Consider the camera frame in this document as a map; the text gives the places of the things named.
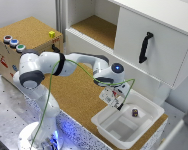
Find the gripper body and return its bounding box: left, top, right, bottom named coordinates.
left=98, top=82, right=132, bottom=106

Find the purple block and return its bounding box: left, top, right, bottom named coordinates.
left=131, top=108, right=140, bottom=118

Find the white plastic box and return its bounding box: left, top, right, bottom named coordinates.
left=90, top=89, right=166, bottom=150

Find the white cabinet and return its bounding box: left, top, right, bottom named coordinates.
left=64, top=0, right=188, bottom=107

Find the white sliding door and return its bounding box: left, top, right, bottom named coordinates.
left=112, top=6, right=188, bottom=90

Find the yellow block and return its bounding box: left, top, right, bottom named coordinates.
left=48, top=30, right=56, bottom=38

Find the green button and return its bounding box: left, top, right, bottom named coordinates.
left=15, top=43, right=27, bottom=54

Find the blue button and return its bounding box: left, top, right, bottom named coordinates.
left=9, top=38, right=20, bottom=48

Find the red button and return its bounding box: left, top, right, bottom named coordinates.
left=3, top=34, right=13, bottom=44

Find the black door handle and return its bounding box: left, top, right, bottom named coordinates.
left=138, top=31, right=155, bottom=65

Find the green cable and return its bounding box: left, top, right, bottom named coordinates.
left=29, top=58, right=136, bottom=150

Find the black drawer handle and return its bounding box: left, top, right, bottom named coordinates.
left=51, top=44, right=61, bottom=54

